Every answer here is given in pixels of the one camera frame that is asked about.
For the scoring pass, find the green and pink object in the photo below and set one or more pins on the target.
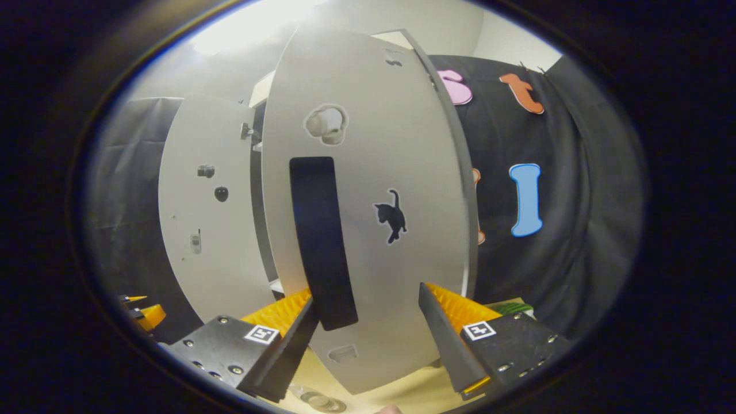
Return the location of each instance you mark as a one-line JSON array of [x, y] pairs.
[[509, 308]]

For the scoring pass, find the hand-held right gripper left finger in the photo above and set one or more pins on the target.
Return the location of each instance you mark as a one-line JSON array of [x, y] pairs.
[[296, 345]]

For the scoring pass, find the metal door hinge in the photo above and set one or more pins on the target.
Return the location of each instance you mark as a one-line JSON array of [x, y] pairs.
[[248, 132]]

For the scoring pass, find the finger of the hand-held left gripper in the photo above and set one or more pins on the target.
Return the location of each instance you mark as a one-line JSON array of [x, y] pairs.
[[150, 316], [135, 299]]

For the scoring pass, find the white door with camera sticker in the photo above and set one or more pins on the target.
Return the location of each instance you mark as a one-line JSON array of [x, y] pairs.
[[230, 276]]

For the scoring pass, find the round wooden coaster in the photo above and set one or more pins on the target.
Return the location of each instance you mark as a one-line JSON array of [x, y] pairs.
[[336, 406]]

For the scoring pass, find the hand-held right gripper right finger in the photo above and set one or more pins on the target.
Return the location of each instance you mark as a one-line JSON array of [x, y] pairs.
[[445, 339]]

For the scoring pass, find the white door black cat sticker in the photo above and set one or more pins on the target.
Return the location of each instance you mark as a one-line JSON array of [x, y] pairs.
[[402, 144]]

